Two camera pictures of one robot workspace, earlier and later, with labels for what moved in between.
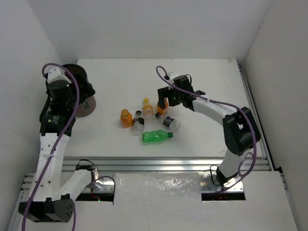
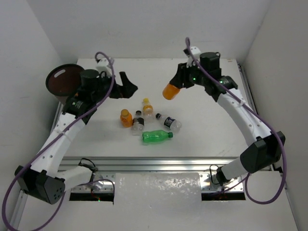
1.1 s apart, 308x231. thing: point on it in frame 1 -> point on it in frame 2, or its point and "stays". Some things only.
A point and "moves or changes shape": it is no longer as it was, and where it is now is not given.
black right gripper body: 173,96 -> 197,77
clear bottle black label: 138,124 stays
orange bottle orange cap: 162,111 moves or changes shape
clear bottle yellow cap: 148,112 stays
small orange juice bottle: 126,118 stays
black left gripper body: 84,88 -> 118,89
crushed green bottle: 156,135 stays
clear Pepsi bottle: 168,121 stays
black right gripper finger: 161,102 -> 182,78
